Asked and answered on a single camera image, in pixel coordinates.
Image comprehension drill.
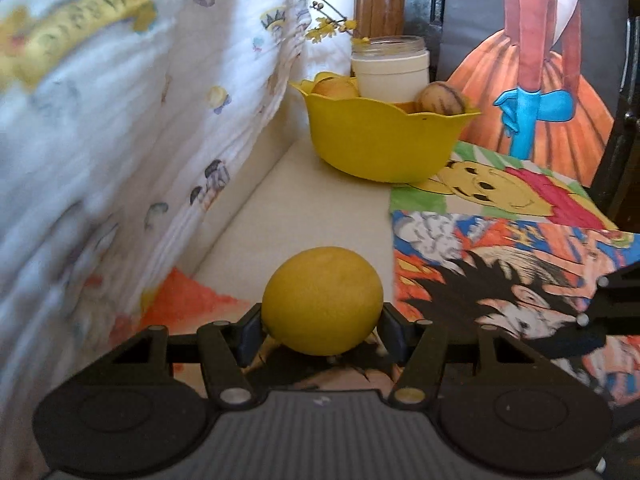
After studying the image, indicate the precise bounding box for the dark wooden door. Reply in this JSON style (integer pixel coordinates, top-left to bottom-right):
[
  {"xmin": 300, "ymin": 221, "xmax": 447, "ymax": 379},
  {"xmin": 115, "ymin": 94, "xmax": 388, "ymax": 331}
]
[{"xmin": 356, "ymin": 0, "xmax": 639, "ymax": 231}]

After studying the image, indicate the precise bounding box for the colourful anime poster mat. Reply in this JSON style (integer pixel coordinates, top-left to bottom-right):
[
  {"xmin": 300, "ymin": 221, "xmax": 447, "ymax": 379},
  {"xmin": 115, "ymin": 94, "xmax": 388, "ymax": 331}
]
[{"xmin": 111, "ymin": 141, "xmax": 639, "ymax": 408}]

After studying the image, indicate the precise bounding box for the yellow plastic bowl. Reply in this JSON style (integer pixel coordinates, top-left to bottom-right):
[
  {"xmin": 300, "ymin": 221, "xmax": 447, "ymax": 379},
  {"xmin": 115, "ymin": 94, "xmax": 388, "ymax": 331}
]
[{"xmin": 290, "ymin": 72, "xmax": 480, "ymax": 184}]

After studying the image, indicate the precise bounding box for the yellow fruit in bowl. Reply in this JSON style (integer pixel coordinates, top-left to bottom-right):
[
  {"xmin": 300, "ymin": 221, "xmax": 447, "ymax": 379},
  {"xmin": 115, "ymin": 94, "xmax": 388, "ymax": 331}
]
[{"xmin": 311, "ymin": 73, "xmax": 360, "ymax": 100}]

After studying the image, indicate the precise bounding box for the dry flower twig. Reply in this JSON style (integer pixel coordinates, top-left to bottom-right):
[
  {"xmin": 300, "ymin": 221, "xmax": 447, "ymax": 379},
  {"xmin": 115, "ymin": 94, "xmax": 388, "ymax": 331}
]
[{"xmin": 305, "ymin": 0, "xmax": 371, "ymax": 46}]

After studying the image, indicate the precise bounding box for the white cartoon print cloth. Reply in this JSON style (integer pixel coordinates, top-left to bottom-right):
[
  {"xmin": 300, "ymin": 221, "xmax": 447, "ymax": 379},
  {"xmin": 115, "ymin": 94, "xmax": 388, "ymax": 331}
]
[{"xmin": 1, "ymin": 0, "xmax": 309, "ymax": 479}]

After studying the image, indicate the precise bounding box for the yellow lemon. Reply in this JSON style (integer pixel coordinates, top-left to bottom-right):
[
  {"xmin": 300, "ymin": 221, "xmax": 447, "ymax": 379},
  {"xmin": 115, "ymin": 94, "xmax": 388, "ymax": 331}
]
[{"xmin": 262, "ymin": 246, "xmax": 384, "ymax": 356}]

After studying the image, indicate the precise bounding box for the painted lady poster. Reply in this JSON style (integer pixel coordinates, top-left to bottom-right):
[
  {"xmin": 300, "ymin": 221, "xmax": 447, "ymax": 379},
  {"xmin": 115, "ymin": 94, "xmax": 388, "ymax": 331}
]
[{"xmin": 448, "ymin": 0, "xmax": 613, "ymax": 185}]

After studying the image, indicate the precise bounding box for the white glass jar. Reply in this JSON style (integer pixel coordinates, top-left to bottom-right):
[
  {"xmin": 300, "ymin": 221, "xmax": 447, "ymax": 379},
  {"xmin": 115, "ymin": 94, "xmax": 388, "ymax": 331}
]
[{"xmin": 352, "ymin": 36, "xmax": 431, "ymax": 104}]

